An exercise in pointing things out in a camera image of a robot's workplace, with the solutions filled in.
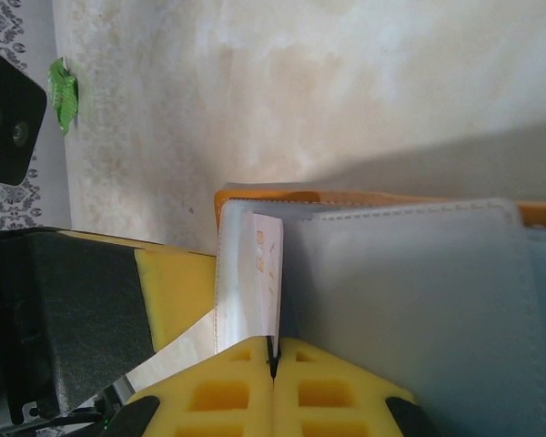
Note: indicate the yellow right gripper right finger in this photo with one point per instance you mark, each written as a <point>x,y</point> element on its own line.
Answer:
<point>327,400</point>

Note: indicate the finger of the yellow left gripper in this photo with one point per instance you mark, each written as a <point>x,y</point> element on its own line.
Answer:
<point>177,291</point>

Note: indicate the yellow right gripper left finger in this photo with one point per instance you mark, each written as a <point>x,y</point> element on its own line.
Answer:
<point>218,400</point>

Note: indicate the white credit card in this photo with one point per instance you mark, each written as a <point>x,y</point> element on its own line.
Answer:
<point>268,273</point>

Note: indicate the green candy wrapper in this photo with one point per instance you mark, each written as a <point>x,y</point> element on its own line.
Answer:
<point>63,95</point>

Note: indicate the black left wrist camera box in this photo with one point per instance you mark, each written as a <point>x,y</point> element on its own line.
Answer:
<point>9,123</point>

